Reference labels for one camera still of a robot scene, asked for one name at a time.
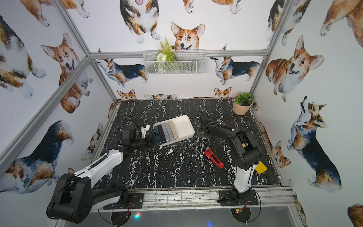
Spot fern and white flower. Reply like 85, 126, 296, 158
156, 38, 177, 73

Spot white plastic storage box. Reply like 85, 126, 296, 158
153, 115, 195, 147

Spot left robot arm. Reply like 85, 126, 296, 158
46, 125, 157, 224

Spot light grey pruning pliers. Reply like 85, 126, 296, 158
161, 124, 170, 142

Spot white wire basket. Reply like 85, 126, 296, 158
143, 50, 207, 75

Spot potted green plant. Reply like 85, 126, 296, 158
233, 92, 255, 115

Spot tan pruning pliers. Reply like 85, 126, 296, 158
168, 121, 179, 140

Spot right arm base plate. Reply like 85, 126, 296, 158
217, 189, 259, 206

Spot metal front rail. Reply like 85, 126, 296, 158
97, 185, 297, 212

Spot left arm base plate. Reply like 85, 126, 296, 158
103, 193, 144, 210

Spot yellow plastic shovel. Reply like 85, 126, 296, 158
255, 161, 267, 174

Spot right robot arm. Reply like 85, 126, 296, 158
199, 111, 262, 194

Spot red tool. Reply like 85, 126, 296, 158
204, 149, 225, 169

